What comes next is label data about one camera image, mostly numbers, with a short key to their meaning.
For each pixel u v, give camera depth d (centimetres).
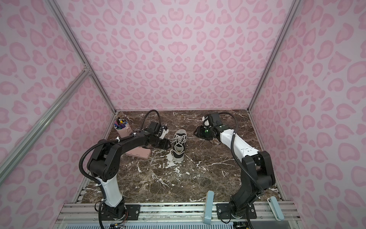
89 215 73
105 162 50
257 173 45
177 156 88
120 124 95
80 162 45
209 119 71
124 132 98
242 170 43
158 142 83
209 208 71
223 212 73
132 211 73
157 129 81
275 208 71
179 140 95
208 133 74
